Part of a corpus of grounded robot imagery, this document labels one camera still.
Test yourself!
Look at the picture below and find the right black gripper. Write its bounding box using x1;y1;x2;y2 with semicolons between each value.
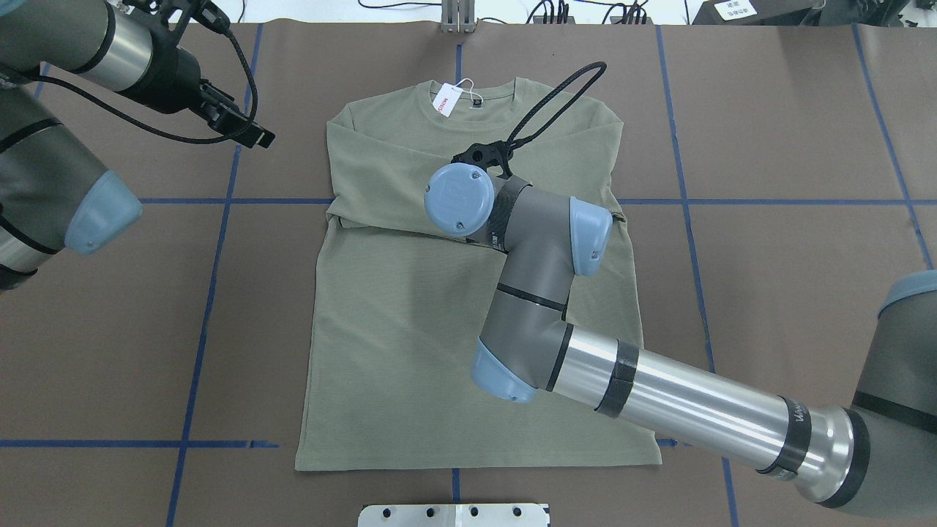
451;141;513;178

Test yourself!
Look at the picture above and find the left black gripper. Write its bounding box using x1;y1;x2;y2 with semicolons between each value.
121;1;277;148

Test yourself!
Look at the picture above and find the olive green long-sleeve shirt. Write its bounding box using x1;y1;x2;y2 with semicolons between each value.
294;78;660;471

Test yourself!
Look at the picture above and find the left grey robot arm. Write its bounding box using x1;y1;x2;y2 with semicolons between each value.
1;1;275;291

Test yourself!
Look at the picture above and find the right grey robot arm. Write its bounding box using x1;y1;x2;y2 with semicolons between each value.
424;141;936;518

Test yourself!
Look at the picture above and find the white red hang tag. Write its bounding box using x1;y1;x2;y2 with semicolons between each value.
432;83;464;118

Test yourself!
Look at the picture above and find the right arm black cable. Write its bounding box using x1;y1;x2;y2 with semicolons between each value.
504;61;608;152

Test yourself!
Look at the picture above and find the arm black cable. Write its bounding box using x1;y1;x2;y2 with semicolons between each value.
29;15;258;145
504;61;608;152

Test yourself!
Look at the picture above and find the aluminium frame post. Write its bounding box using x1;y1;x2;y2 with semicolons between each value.
439;0;477;34

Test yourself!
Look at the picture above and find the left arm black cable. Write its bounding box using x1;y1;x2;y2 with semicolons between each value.
29;15;258;145

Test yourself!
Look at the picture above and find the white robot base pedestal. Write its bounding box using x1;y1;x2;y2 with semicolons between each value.
357;503;553;526

